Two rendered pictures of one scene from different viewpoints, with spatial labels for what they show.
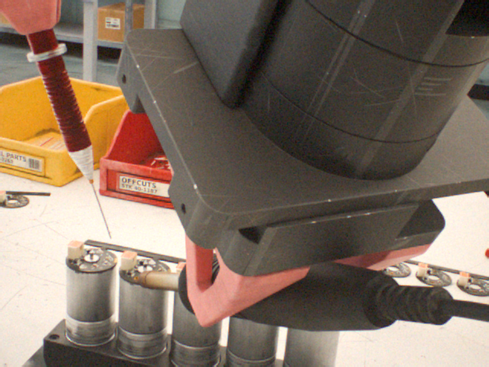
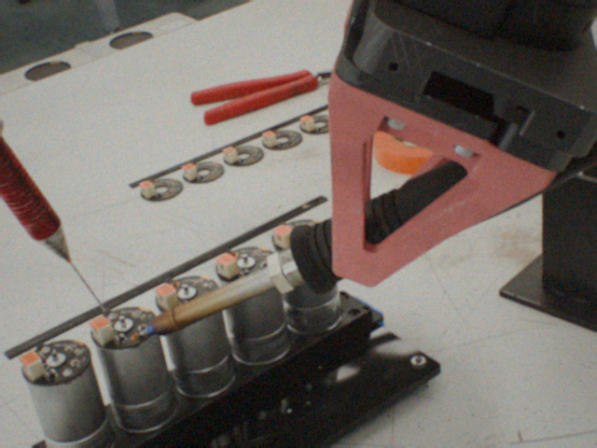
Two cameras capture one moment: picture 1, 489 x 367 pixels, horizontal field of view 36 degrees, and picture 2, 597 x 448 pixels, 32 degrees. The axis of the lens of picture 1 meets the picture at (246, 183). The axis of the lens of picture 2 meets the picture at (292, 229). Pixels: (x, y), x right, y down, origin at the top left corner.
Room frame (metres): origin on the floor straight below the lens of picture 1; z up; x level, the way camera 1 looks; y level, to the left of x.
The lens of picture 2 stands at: (0.05, 0.23, 1.04)
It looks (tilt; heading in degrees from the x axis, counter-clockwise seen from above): 31 degrees down; 314
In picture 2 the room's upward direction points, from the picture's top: 8 degrees counter-clockwise
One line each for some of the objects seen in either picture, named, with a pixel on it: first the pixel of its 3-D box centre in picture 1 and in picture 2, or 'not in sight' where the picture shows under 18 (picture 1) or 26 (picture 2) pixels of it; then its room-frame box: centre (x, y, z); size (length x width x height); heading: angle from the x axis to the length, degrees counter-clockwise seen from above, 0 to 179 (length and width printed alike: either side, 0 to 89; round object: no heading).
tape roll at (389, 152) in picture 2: not in sight; (423, 140); (0.36, -0.22, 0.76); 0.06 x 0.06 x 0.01
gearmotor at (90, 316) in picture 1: (91, 303); (72, 413); (0.32, 0.07, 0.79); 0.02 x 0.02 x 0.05
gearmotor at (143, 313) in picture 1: (143, 315); (137, 377); (0.32, 0.04, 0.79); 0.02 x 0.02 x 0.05
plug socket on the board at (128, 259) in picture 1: (130, 261); (104, 329); (0.32, 0.05, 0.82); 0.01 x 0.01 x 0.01; 77
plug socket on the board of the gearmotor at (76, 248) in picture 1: (77, 250); (34, 364); (0.33, 0.08, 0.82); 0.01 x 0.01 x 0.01; 77
